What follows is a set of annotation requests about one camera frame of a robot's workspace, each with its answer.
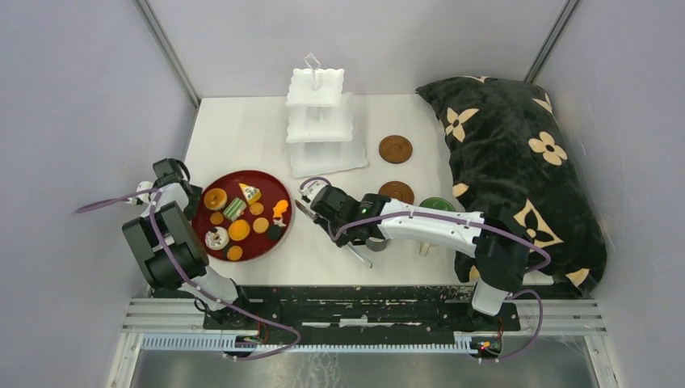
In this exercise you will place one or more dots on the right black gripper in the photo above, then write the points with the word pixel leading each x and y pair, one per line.
pixel 343 240

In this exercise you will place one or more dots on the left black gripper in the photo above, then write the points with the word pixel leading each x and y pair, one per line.
pixel 195 203

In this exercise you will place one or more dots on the metal serving tongs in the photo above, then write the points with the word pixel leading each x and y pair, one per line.
pixel 356 254

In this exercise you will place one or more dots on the orange fish-shaped pastry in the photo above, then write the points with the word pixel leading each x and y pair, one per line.
pixel 280 208

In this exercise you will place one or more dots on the dark red round tray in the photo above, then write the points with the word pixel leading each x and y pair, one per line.
pixel 255 245

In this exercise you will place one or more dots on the white three-tier dessert stand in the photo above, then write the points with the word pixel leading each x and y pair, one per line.
pixel 321 134

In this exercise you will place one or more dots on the yellow cake wedge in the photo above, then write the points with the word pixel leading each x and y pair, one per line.
pixel 250 193

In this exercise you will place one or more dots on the small chip cookie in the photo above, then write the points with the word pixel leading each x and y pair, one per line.
pixel 256 208

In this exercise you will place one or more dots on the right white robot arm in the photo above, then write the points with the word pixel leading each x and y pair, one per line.
pixel 499 248

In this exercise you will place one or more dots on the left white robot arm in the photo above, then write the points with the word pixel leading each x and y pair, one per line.
pixel 166 248

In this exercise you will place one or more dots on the black white-lined mug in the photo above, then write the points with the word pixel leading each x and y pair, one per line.
pixel 376 244

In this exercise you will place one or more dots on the near brown wooden coaster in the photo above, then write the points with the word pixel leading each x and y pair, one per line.
pixel 397 190

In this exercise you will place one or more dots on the brown wooden coaster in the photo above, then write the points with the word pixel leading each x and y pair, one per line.
pixel 397 190
pixel 395 149

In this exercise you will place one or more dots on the chocolate chip cookie upper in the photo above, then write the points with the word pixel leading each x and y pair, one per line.
pixel 217 218

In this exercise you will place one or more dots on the chocolate chip cookie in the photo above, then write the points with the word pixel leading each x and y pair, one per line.
pixel 217 218
pixel 234 253

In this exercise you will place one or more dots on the dark chocolate sandwich cookie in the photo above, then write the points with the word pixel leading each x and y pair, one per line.
pixel 275 232

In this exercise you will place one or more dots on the green striped cake slice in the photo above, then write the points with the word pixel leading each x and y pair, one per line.
pixel 234 209

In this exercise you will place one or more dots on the white chocolate-drizzled donut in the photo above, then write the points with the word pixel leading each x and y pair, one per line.
pixel 217 238

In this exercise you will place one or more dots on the far brown wooden coaster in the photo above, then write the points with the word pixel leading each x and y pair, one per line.
pixel 395 149

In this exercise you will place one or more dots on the round beige biscuit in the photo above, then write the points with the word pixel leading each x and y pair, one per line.
pixel 260 225

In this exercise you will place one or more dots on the large orange egg tart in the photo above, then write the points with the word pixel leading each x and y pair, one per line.
pixel 239 230

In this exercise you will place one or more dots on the cream green-lined mug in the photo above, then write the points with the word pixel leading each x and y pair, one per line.
pixel 434 203

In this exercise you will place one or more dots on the chocolate chip cookie lower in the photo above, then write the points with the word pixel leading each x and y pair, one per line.
pixel 234 253

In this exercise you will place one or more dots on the black floral pillow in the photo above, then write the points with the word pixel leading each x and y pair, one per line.
pixel 506 149

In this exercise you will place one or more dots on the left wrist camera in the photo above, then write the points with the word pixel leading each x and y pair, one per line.
pixel 143 198

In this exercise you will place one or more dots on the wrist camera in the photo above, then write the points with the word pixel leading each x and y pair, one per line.
pixel 143 198
pixel 311 187

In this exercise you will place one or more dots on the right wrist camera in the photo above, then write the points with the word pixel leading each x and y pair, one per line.
pixel 311 187

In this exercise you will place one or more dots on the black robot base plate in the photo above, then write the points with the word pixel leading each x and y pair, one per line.
pixel 360 315

